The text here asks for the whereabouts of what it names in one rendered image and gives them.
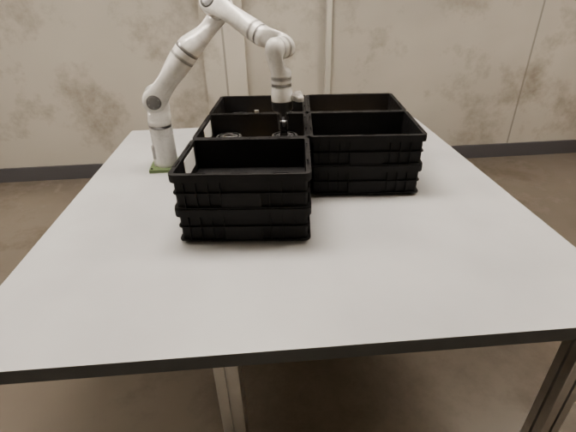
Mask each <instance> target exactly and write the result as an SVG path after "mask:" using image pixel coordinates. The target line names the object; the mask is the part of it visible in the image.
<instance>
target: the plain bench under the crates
mask: <svg viewBox="0 0 576 432"><path fill-rule="evenodd" d="M414 119H415V120H416V121H417V122H418V123H419V124H420V125H421V127H422V128H423V129H424V130H425V131H426V132H427V140H426V141H423V147H422V149H423V152H421V158H420V160H422V162H423V167H422V170H421V171H419V172H418V175H417V176H418V178H419V180H418V181H417V186H416V187H417V190H418V192H416V193H412V194H396V195H313V194H311V214H310V216H309V219H310V235H311V238H310V239H309V240H303V241H225V242H185V241H182V240H181V236H182V234H183V229H182V228H181V227H179V224H180V222H181V220H180V218H178V217H177V216H176V214H175V209H174V208H175V205H176V203H177V198H176V195H174V194H173V190H174V183H170V182H169V178H168V172H167V173H151V174H150V173H149V169H150V167H151V165H152V162H153V152H152V148H151V146H152V140H151V136H150V131H149V130H134V131H131V132H130V133H129V135H128V136H127V137H126V138H125V139H124V141H123V142H122V143H121V144H120V145H119V147H118V148H117V149H116V150H115V152H114V153H113V154H112V155H111V156H110V158H108V160H106V162H105V163H104V164H103V165H102V166H101V167H100V169H99V170H98V171H97V172H96V173H95V175H94V176H93V177H92V178H91V180H90V181H89V182H88V183H87V184H86V186H85V187H84V188H83V189H82V190H81V192H80V193H79V194H78V195H77V196H76V198H74V200H72V202H71V203H70V204H69V205H68V206H67V208H66V209H65V210H64V211H63V212H62V214H61V215H60V216H59V217H58V218H57V220H56V221H55V222H54V223H53V224H52V226H51V227H50V228H49V229H48V231H47V232H46V233H45V234H44V235H43V236H42V238H40V240H38V242H37V243H36V244H35V245H34V246H33V248H32V249H31V250H30V251H29V252H28V254H27V255H26V256H25V257H24V259H23V260H22V261H21V262H20V263H19V265H18V266H17V267H16V268H15V270H14V271H13V272H12V273H11V274H10V275H9V276H8V278H6V280H4V282H3V283H2V284H1V285H0V385H5V384H16V383H28V382H38V381H60V380H71V379H81V378H93V377H104V376H115V375H136V374H147V373H158V372H169V371H180V370H192V369H213V375H214V380H215V385H216V389H217V394H218V399H219V408H220V413H221V418H222V423H223V428H224V432H249V422H248V415H247V408H246V401H245V394H244V387H243V374H242V367H241V366H246V365H256V364H268V363H289V362H300V361H311V360H322V359H333V358H344V357H366V356H376V355H387V354H399V353H410V352H420V351H442V350H453V349H464V348H475V347H486V346H498V345H518V344H530V343H541V342H551V341H562V342H561V345H560V347H559V349H558V351H557V353H556V355H555V358H554V360H553V362H552V364H551V366H550V368H549V371H548V373H547V374H546V377H545V379H544V381H543V384H542V386H541V388H540V390H539V392H538V394H537V396H536V399H535V401H534V403H533V405H532V407H531V410H530V412H529V414H528V416H527V418H526V420H525V423H524V425H523V427H522V429H521V430H520V432H558V431H559V430H560V428H561V426H562V424H563V422H564V421H565V419H566V417H567V414H568V412H570V410H571V408H572V406H573V403H574V402H575V400H576V248H575V247H574V246H573V245H572V244H570V242H568V241H567V240H566V239H565V238H564V237H562V236H561V235H560V234H558V233H557V232H556V231H554V230H553V229H552V228H551V227H550V226H548V225H547V224H546V223H544V222H543V221H542V220H541V219H540V218H538V216H536V215H535V214H534V213H532V212H531V211H530V210H529V209H528V208H526V207H525V206H524V205H522V204H521V203H520V202H519V201H517V200H516V199H515V198H513V197H512V196H511V195H510V194H508V192H506V190H504V189H503V188H502V187H500V186H499V185H498V184H497V183H495V182H494V181H493V180H491V179H490V178H489V177H488V176H486V175H485V174H484V173H483V172H481V171H480V170H479V169H478V168H476V166H474V165H473V164H472V163H471V162H470V161H468V160H467V159H466V158H464V157H463V156H462V155H461V154H459V153H458V152H457V151H455V150H454V149H453V148H452V147H450V146H449V145H448V144H447V143H446V142H444V140H442V139H441V138H440V137H439V136H437V135H436V134H435V133H433V132H432V131H431V130H430V129H428V128H427V127H426V126H425V125H423V124H422V123H421V122H419V121H418V120H417V119H416V118H414Z"/></svg>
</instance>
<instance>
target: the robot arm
mask: <svg viewBox="0 0 576 432"><path fill-rule="evenodd" d="M199 5H200V7H201V10H202V11H203V12H204V13H205V14H206V15H207V16H206V17H205V19H204V20H203V21H202V23H201V24H200V25H199V26H198V27H196V28H195V29H193V30H191V31H190V32H188V33H186V34H184V35H183V36H182V37H181V38H180V39H179V40H178V41H177V42H176V44H175V45H174V46H173V48H172V49H171V52H170V53H169V55H168V57H167V58H166V60H165V63H164V66H163V68H162V70H161V72H160V74H159V76H158V78H157V79H156V80H155V82H154V83H153V84H151V85H149V86H148V87H146V89H145V91H144V93H143V95H142V104H143V106H144V108H145V109H146V110H147V122H148V127H149V131H150V136H151V140H152V146H151V148H152V152H153V160H154V165H155V166H158V167H160V168H170V167H172V166H173V165H174V164H175V162H176V161H177V150H176V145H175V140H174V134H173V129H172V124H171V109H170V103H169V99H170V97H171V95H172V93H173V91H174V90H175V88H176V87H177V85H178V84H179V83H180V82H181V80H182V79H183V78H184V77H185V76H186V74H188V72H189V71H190V70H191V68H192V67H193V65H194V64H195V62H196V61H197V59H198V58H199V56H200V54H201V53H202V52H203V50H204V49H205V48H206V46H207V45H208V43H209V42H210V40H211V39H212V38H213V36H214V35H215V34H216V32H218V30H220V28H221V27H222V26H223V25H224V24H225V23H227V24H229V25H230V26H232V27H233V28H234V29H236V30H237V31H238V32H240V34H242V35H243V36H244V37H245V38H247V39H248V40H250V41H251V42H253V43H254V44H256V45H258V46H260V47H265V55H266V59H267V64H268V67H269V69H270V72H271V84H272V89H271V99H272V110H273V111H275V112H278V113H279V114H277V119H278V126H279V130H280V136H287V135H288V134H287V130H288V120H289V118H288V114H286V112H288V111H292V109H293V101H296V102H304V96H303V93H302V92H301V91H296V92H294V93H293V92H292V87H291V69H290V68H288V67H285V66H284V62H283V59H285V58H288V57H291V56H292V55H293V54H294V52H295V43H294V41H293V40H292V38H291V37H290V36H288V35H287V34H285V33H282V32H280V31H278V30H275V29H272V28H270V27H268V26H267V25H265V24H264V23H262V22H261V21H259V20H257V19H256V18H254V17H253V16H252V15H249V14H248V13H246V12H244V11H243V10H241V9H240V8H238V7H237V6H235V5H234V4H233V3H232V0H199Z"/></svg>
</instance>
